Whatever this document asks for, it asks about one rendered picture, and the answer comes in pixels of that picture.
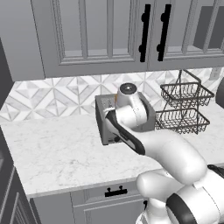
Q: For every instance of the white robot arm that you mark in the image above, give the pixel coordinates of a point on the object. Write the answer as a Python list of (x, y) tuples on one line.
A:
[(175, 157)]

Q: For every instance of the grey toaster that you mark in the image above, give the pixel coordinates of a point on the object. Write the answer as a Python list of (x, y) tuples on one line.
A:
[(102, 116)]

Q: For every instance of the toaster lever knob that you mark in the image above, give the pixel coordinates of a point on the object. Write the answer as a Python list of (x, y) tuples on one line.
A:
[(117, 139)]

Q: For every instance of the grey drawer front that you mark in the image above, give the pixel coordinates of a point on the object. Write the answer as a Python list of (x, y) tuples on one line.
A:
[(96, 192)]

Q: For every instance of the grey base cupboard door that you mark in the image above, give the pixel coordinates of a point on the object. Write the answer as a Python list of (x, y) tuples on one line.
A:
[(110, 211)]

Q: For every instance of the dark round object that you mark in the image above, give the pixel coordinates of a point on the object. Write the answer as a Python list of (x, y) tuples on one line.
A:
[(220, 96)]

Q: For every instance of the grey glass-panel cupboard door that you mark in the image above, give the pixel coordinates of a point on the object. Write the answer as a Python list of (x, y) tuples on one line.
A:
[(192, 32)]

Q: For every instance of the dark grey tall cabinet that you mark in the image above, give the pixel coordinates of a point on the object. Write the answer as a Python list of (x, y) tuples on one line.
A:
[(8, 186)]

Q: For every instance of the grey wall cupboard door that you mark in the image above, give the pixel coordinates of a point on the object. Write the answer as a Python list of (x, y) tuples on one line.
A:
[(87, 35)]

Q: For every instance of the white wall socket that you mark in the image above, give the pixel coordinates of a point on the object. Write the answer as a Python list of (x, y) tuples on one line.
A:
[(215, 73)]

